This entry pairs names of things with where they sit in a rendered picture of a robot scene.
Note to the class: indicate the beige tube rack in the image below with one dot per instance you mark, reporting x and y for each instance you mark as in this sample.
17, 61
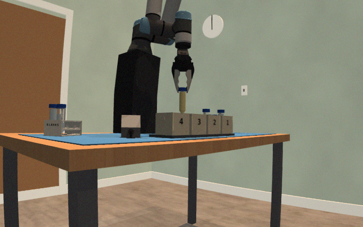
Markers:
54, 128

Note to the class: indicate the beige bucket adapter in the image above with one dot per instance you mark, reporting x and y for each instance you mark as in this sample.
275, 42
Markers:
172, 124
213, 124
197, 124
226, 124

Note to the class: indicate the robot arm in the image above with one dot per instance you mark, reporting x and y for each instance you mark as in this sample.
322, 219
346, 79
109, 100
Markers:
174, 26

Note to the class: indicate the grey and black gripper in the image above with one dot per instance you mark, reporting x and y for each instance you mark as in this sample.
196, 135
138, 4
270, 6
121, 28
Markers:
185, 66

